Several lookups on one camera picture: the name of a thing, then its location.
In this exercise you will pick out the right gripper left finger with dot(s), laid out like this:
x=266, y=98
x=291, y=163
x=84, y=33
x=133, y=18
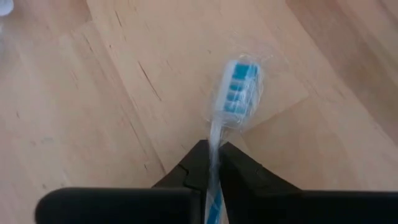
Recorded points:
x=124, y=205

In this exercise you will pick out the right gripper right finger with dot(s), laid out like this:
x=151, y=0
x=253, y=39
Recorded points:
x=280, y=205

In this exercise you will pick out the blue toothbrush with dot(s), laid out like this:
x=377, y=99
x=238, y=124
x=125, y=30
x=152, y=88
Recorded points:
x=239, y=84

